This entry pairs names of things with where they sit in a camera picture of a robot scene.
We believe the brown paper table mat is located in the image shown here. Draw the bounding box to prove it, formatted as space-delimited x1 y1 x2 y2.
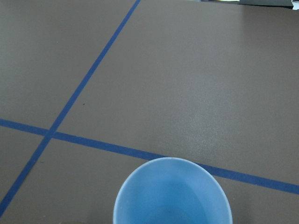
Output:
0 0 299 224

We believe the light blue plastic cup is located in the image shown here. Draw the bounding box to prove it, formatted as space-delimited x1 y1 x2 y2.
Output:
113 157 233 224

